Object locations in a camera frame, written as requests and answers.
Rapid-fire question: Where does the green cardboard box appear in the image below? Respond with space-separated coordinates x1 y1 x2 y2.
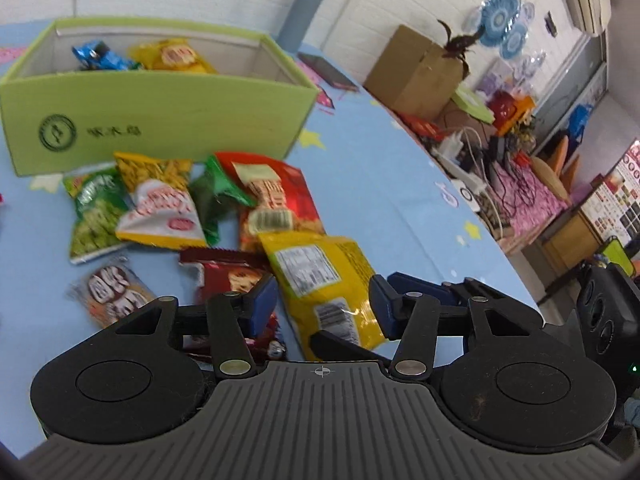
1 16 318 177

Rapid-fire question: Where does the grey cylindrical bottle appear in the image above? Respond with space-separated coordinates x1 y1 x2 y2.
276 0 323 53

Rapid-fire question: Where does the brown cardboard box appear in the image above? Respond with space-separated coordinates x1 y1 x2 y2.
363 25 464 120

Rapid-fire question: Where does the green peas snack packet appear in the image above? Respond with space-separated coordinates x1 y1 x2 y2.
63 164 129 264

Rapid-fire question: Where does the white power strip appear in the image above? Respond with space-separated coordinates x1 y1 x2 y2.
433 126 504 230

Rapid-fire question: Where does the blue candy packet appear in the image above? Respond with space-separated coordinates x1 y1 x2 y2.
72 40 141 72

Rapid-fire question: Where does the blue cartoon tablecloth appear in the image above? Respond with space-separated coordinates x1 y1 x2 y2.
1 91 533 456

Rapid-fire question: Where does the yellow patterned snack packet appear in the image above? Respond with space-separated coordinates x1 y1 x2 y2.
114 152 193 193

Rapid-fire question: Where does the yellow chips bag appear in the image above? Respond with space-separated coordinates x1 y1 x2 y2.
259 231 385 361

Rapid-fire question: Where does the dark green candy packet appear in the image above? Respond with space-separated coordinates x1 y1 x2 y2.
189 155 256 246

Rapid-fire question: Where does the smartphone red case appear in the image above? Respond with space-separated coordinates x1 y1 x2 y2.
298 53 359 92

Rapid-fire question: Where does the blue paper fan decoration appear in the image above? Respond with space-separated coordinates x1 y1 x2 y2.
463 0 536 61

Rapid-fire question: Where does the red dates snack packet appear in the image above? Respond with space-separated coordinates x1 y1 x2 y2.
179 248 286 364

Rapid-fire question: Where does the red fried snack bag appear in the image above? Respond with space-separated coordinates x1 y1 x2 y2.
216 152 326 252

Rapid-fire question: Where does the brown pastry clear packet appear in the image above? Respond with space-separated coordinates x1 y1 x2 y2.
67 256 156 328

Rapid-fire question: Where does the white triangular snack packet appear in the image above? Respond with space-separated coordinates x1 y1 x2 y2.
115 179 207 250

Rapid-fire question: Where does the dark dried plant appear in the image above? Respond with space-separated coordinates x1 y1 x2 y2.
438 20 485 79

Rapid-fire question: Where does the light green flat box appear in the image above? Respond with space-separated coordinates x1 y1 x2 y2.
451 84 495 125

